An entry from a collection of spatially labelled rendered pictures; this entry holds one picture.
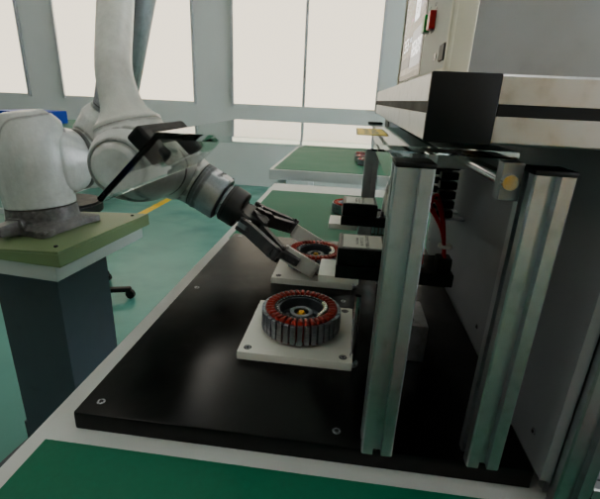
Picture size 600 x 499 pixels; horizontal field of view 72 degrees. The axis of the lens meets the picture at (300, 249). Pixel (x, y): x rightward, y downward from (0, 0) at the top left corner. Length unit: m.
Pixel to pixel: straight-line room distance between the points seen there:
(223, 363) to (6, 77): 6.46
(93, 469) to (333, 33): 5.07
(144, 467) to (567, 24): 0.55
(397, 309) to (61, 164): 0.91
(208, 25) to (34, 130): 4.58
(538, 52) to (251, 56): 5.03
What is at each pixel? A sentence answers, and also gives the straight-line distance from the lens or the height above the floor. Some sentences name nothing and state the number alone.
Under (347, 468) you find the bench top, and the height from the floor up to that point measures 0.75.
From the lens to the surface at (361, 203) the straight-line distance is 0.76.
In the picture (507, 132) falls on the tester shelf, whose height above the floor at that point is 1.08.
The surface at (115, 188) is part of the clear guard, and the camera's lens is 0.38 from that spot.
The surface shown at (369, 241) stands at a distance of 0.56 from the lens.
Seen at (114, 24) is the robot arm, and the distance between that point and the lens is 0.78.
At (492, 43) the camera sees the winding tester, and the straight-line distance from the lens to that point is 0.44.
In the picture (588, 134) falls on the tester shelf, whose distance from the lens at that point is 0.34.
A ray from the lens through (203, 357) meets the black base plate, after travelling 0.58.
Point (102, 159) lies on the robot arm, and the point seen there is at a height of 1.01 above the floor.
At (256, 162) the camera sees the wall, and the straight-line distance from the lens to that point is 5.43.
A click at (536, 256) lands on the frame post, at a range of 0.38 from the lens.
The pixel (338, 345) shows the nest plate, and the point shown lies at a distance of 0.58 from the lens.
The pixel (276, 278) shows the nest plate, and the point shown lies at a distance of 0.77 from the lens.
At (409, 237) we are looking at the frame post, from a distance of 0.35.
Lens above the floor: 1.09
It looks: 20 degrees down
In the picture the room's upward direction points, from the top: 3 degrees clockwise
